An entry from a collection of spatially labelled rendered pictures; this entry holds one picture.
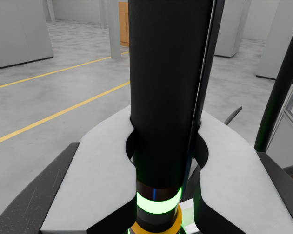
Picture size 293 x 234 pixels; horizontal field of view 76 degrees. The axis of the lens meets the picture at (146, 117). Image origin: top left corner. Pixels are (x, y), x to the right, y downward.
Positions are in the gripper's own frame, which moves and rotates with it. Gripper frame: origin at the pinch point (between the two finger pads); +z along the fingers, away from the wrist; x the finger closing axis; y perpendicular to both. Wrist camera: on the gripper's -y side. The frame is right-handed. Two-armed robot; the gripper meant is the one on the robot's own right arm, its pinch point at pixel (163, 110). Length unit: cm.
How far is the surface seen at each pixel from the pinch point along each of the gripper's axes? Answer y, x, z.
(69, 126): 157, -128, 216
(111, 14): 29, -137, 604
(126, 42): 145, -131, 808
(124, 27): 88, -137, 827
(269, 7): 12, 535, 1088
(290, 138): 68, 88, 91
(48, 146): 157, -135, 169
